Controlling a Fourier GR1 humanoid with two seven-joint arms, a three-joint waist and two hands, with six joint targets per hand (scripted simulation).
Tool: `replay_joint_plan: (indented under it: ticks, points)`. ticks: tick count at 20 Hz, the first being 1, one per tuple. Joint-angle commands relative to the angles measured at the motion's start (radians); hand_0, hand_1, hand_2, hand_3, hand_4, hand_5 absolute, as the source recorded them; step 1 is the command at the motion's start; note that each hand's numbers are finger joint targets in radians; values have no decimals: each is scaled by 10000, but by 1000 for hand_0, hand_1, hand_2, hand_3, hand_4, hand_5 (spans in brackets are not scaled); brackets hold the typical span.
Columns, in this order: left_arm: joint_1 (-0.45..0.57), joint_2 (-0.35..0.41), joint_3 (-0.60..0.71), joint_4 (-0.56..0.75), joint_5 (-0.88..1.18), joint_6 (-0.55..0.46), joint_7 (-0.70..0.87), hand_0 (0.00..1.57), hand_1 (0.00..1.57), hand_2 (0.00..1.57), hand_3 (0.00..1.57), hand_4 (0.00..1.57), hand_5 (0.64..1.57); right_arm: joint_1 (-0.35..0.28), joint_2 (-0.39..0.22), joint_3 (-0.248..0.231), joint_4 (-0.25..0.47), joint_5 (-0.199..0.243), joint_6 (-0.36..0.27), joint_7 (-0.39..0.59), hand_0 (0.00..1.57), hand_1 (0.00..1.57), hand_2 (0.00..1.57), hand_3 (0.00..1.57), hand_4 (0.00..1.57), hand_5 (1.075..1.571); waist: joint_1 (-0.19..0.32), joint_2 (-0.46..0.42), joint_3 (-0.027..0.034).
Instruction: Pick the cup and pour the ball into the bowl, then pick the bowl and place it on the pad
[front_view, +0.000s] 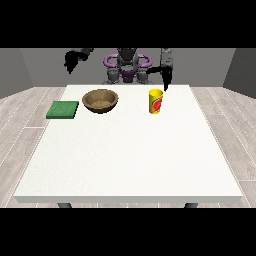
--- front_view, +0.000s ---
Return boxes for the yellow cup with melon print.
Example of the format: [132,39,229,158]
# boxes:
[148,88,164,115]

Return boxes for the grey robot trunk purple rings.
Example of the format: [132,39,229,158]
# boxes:
[102,48,155,85]

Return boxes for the green square pad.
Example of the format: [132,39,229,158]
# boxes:
[45,100,80,120]

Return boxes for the brown wooden bowl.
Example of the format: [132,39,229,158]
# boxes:
[81,88,120,114]

